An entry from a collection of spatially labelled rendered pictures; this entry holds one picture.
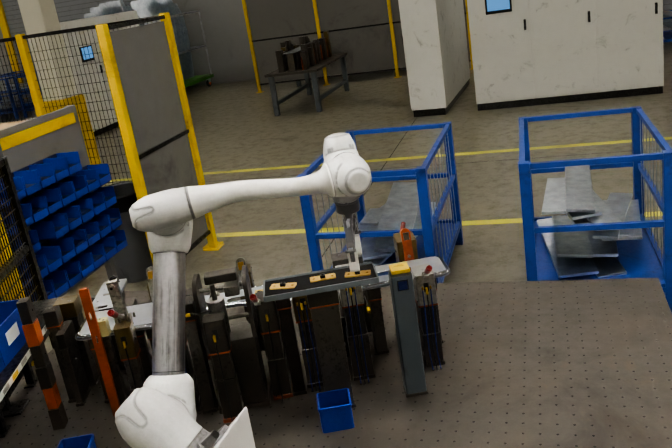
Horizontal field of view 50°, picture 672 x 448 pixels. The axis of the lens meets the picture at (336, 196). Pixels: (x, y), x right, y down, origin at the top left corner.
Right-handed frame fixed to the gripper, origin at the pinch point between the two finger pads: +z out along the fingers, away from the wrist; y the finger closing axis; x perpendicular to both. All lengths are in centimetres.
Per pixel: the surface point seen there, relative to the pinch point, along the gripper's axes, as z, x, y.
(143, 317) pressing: 21, 83, 17
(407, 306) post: 17.9, -14.4, -0.7
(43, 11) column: -99, 415, 662
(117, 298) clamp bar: 6, 83, 3
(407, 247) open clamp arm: 18, -15, 49
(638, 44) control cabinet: 54, -313, 754
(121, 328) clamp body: 16, 83, -1
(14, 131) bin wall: -26, 219, 198
